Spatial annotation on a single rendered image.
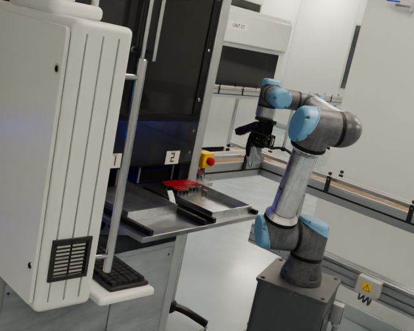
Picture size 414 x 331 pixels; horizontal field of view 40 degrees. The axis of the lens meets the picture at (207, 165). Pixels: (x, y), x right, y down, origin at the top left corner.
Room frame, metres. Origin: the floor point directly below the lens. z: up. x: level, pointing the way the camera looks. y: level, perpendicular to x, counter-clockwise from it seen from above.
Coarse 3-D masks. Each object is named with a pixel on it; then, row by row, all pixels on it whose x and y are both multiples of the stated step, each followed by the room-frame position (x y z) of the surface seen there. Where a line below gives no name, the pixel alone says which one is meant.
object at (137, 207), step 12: (108, 192) 2.20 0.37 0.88; (132, 192) 2.27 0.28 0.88; (144, 192) 2.24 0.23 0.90; (108, 204) 1.99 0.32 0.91; (132, 204) 2.12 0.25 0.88; (144, 204) 2.14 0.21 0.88; (156, 204) 2.18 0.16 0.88; (168, 204) 2.15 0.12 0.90; (132, 216) 1.94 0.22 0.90; (144, 216) 1.99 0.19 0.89
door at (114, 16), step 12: (84, 0) 2.00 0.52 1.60; (108, 0) 2.08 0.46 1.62; (120, 0) 2.13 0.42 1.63; (132, 0) 2.17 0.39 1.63; (144, 0) 2.21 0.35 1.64; (108, 12) 2.09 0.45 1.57; (120, 12) 2.13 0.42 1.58; (132, 12) 2.18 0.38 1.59; (120, 24) 2.14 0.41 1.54; (132, 24) 2.18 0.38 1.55; (132, 36) 2.19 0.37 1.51; (132, 60) 2.21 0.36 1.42; (132, 72) 2.22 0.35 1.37; (120, 108) 2.19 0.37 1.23
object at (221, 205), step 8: (208, 192) 2.47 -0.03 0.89; (216, 192) 2.44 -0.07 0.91; (184, 200) 2.21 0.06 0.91; (192, 200) 2.33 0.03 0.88; (200, 200) 2.35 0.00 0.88; (208, 200) 2.38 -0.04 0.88; (216, 200) 2.40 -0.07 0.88; (224, 200) 2.41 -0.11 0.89; (232, 200) 2.38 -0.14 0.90; (240, 200) 2.36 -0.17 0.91; (200, 208) 2.16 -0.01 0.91; (208, 208) 2.26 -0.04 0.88; (216, 208) 2.29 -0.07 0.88; (224, 208) 2.31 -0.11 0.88; (232, 208) 2.33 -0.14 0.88; (240, 208) 2.26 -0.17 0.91; (248, 208) 2.31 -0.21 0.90; (216, 216) 2.14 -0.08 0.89; (224, 216) 2.18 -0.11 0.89; (232, 216) 2.22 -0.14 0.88
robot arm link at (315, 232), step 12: (300, 216) 1.94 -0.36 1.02; (312, 216) 1.99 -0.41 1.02; (300, 228) 1.89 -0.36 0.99; (312, 228) 1.89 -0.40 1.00; (324, 228) 1.90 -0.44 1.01; (300, 240) 1.88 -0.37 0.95; (312, 240) 1.89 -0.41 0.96; (324, 240) 1.91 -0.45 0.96; (300, 252) 1.90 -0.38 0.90; (312, 252) 1.89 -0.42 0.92
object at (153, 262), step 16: (128, 256) 2.33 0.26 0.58; (144, 256) 2.40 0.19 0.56; (160, 256) 2.49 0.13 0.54; (144, 272) 2.42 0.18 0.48; (160, 272) 2.51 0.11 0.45; (160, 288) 2.53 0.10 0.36; (16, 304) 1.91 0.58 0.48; (80, 304) 2.15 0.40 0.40; (96, 304) 2.22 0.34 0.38; (112, 304) 2.29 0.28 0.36; (128, 304) 2.37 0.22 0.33; (144, 304) 2.45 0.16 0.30; (160, 304) 2.54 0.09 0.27; (0, 320) 1.86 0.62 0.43; (16, 320) 1.91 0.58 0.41; (32, 320) 1.97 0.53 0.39; (48, 320) 2.03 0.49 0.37; (64, 320) 2.09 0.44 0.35; (80, 320) 2.16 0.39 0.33; (96, 320) 2.23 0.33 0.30; (112, 320) 2.31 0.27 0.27; (128, 320) 2.38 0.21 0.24; (144, 320) 2.47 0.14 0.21
